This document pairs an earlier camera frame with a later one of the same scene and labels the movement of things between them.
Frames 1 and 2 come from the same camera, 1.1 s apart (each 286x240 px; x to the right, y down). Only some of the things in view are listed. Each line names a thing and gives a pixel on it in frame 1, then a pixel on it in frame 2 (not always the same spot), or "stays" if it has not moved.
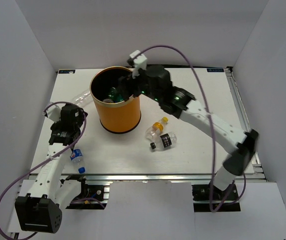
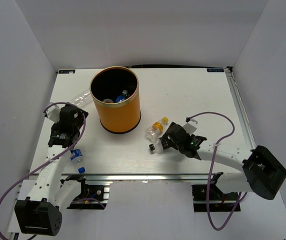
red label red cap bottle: x=108 y=100 stays
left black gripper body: x=81 y=119 stays
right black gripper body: x=138 y=85 -> x=174 y=145
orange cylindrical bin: x=116 y=115 stays
